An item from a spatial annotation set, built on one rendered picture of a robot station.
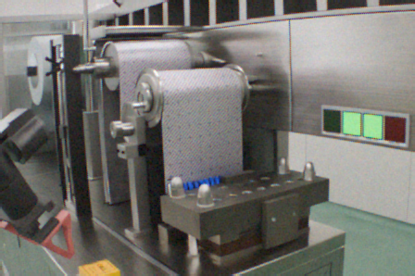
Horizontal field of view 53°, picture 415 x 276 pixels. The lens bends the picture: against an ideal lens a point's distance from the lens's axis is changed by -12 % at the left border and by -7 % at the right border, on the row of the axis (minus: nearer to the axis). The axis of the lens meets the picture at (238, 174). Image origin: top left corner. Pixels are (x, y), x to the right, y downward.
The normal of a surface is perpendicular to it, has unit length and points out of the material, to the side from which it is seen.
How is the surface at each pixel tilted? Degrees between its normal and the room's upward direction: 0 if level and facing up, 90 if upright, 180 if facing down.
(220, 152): 90
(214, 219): 90
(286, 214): 90
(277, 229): 90
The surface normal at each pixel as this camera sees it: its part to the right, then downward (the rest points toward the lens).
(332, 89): -0.78, 0.17
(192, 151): 0.62, 0.17
